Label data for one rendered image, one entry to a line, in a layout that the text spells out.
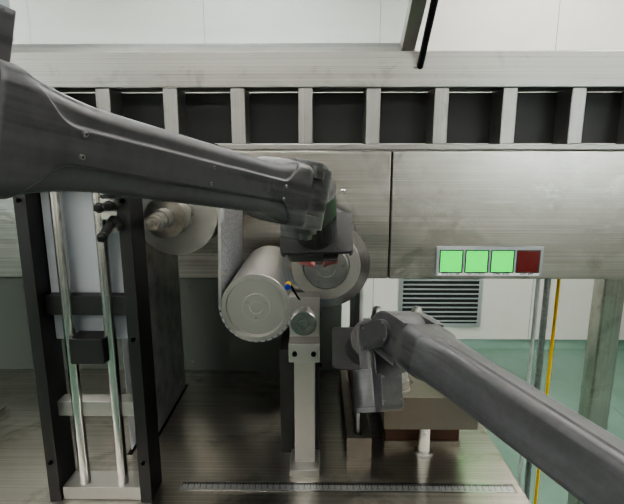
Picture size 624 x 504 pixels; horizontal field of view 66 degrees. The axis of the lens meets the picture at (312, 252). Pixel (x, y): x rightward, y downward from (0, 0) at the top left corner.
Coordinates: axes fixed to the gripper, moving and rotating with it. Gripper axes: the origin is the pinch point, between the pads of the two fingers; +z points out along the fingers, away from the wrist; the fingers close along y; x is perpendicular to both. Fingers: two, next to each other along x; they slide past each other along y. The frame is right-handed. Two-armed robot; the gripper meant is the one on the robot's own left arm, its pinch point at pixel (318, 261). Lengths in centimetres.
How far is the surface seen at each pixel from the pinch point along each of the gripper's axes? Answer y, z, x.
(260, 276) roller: -10.0, 5.0, 0.0
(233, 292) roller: -14.9, 7.2, -1.9
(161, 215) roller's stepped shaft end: -22.5, -9.6, 3.1
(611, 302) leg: 78, 59, 16
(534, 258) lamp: 49, 35, 18
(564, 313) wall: 173, 279, 96
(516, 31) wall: 127, 151, 247
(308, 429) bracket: -2.6, 18.6, -22.5
